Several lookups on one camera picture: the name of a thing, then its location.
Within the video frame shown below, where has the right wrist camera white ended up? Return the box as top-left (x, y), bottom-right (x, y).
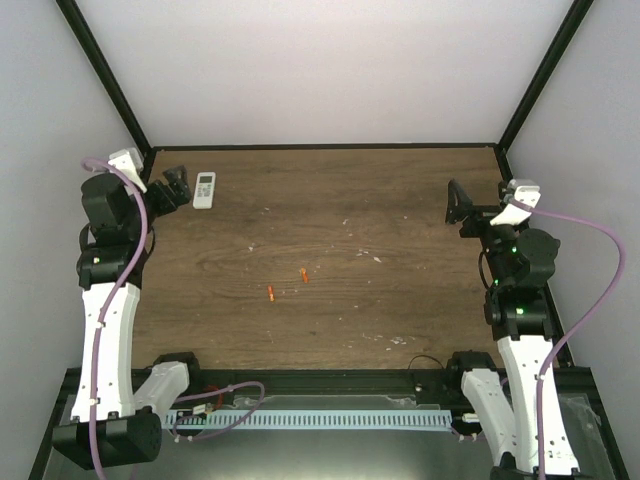
top-left (490, 179), bottom-right (541, 226)

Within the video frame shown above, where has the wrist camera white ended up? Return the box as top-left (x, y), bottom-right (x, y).
top-left (108, 147), bottom-right (147, 193)
top-left (490, 179), bottom-right (541, 226)

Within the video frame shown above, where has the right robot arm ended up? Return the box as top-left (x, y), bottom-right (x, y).
top-left (444, 180), bottom-right (581, 479)

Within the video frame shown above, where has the purple cable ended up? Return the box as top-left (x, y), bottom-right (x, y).
top-left (519, 203), bottom-right (627, 480)
top-left (81, 156), bottom-right (151, 480)

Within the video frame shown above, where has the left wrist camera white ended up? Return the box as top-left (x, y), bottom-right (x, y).
top-left (108, 147), bottom-right (147, 193)

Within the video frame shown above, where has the white remote control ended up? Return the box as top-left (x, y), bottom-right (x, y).
top-left (192, 172), bottom-right (216, 210)

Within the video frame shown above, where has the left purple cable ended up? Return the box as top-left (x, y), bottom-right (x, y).
top-left (81, 156), bottom-right (151, 480)

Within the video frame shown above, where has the light blue cable duct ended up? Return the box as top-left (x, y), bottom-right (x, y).
top-left (162, 410), bottom-right (453, 432)

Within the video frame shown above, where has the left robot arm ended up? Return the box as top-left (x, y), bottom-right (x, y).
top-left (52, 161), bottom-right (205, 478)

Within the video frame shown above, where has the black aluminium frame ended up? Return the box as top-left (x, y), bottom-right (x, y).
top-left (27, 0), bottom-right (640, 480)

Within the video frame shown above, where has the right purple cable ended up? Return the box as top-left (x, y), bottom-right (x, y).
top-left (519, 203), bottom-right (627, 480)

